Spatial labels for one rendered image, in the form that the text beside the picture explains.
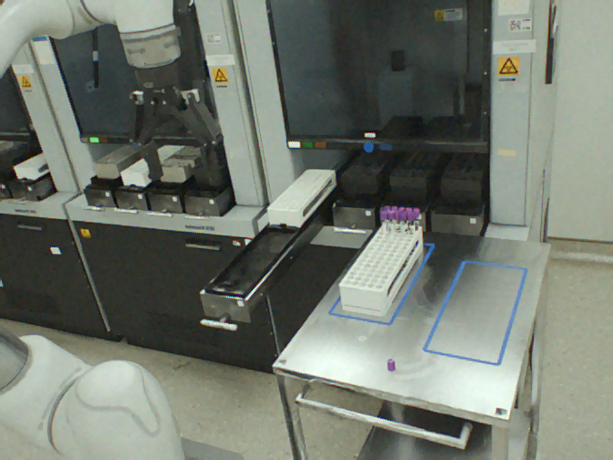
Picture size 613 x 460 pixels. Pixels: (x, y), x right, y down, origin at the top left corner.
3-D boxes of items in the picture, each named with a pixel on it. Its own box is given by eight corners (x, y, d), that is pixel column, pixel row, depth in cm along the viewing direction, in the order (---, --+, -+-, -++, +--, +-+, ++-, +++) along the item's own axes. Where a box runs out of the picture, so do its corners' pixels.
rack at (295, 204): (309, 186, 198) (307, 169, 195) (337, 187, 193) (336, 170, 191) (269, 228, 174) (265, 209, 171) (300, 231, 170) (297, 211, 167)
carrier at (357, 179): (379, 191, 183) (379, 172, 180) (378, 193, 181) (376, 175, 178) (345, 189, 187) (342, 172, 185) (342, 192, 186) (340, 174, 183)
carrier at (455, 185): (482, 197, 170) (482, 178, 167) (481, 200, 168) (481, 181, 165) (441, 194, 175) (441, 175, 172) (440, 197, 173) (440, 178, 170)
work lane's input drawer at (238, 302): (311, 199, 204) (307, 175, 200) (348, 202, 199) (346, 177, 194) (195, 326, 147) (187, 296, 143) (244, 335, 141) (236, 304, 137)
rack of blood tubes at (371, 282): (385, 244, 154) (384, 223, 151) (423, 247, 149) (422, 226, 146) (340, 309, 131) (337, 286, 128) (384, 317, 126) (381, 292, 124)
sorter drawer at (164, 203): (244, 143, 267) (240, 124, 263) (271, 144, 262) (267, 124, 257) (144, 217, 210) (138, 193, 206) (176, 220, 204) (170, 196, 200)
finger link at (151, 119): (157, 102, 102) (150, 98, 102) (139, 150, 109) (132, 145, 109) (170, 96, 105) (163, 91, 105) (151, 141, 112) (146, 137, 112)
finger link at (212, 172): (208, 141, 106) (212, 141, 106) (216, 178, 110) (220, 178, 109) (199, 148, 104) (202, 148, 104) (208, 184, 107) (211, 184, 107)
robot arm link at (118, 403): (143, 524, 96) (104, 426, 86) (69, 486, 105) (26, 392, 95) (205, 451, 108) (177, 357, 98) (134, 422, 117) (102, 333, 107)
